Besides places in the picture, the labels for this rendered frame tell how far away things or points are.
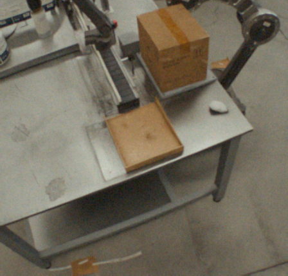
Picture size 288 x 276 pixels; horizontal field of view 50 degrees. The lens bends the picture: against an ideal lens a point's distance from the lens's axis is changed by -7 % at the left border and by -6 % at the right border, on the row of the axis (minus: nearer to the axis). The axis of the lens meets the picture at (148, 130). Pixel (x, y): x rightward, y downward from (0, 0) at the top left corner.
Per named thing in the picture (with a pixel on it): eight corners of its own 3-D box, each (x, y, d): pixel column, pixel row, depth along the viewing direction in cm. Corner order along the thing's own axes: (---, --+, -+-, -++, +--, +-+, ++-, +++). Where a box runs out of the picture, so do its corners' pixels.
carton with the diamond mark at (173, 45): (141, 56, 173) (135, 15, 151) (181, 44, 176) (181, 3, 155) (162, 94, 156) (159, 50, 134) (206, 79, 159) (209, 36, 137)
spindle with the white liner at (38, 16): (37, 33, 190) (23, -7, 166) (51, 28, 191) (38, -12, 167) (39, 40, 185) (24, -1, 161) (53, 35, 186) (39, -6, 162)
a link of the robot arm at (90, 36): (109, 28, 140) (107, 17, 145) (83, 31, 138) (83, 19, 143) (109, 48, 150) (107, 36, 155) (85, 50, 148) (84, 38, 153)
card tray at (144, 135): (105, 120, 151) (103, 115, 148) (156, 102, 155) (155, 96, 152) (126, 172, 134) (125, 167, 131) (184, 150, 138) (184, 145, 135)
